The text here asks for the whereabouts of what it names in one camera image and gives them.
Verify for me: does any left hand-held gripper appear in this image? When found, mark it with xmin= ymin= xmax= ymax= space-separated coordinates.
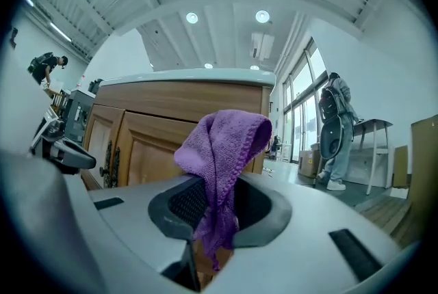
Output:
xmin=29 ymin=113 xmax=97 ymax=176

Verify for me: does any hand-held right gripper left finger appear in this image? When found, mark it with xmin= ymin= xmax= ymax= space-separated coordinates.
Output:
xmin=88 ymin=175 xmax=206 ymax=292

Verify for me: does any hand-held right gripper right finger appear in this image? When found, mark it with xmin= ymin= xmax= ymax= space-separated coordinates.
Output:
xmin=205 ymin=173 xmax=422 ymax=294

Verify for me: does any wooden cabinet door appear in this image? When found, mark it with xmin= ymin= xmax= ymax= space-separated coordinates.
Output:
xmin=116 ymin=110 xmax=266 ymax=188
xmin=83 ymin=104 xmax=126 ymax=189

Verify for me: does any purple cloth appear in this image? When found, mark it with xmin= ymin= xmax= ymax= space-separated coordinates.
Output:
xmin=173 ymin=109 xmax=274 ymax=273

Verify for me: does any grey metal cabinet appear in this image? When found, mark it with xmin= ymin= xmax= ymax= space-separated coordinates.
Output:
xmin=64 ymin=89 xmax=99 ymax=150

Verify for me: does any brown wooden vanity cabinet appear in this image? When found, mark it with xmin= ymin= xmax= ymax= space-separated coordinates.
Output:
xmin=81 ymin=80 xmax=276 ymax=191

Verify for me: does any wooden slat platform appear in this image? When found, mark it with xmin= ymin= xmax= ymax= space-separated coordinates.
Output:
xmin=355 ymin=195 xmax=422 ymax=249

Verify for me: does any brown cardboard box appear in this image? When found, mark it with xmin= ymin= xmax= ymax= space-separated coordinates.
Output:
xmin=297 ymin=148 xmax=322 ymax=179

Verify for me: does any black shell chair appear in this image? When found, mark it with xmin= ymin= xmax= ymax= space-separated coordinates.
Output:
xmin=320 ymin=114 xmax=345 ymax=161

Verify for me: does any brown cardboard panel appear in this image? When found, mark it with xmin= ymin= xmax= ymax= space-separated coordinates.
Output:
xmin=409 ymin=116 xmax=438 ymax=218

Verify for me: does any white table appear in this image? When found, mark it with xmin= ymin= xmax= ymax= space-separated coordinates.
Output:
xmin=352 ymin=118 xmax=394 ymax=196

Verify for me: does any ceiling air vent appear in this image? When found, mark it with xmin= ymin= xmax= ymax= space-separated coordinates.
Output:
xmin=251 ymin=32 xmax=274 ymax=59

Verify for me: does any black ornate door handle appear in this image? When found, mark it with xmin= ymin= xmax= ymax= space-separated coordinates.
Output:
xmin=99 ymin=140 xmax=113 ymax=189
xmin=112 ymin=147 xmax=123 ymax=188

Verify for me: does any glass window wall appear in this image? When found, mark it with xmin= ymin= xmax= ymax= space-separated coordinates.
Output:
xmin=276 ymin=38 xmax=329 ymax=163

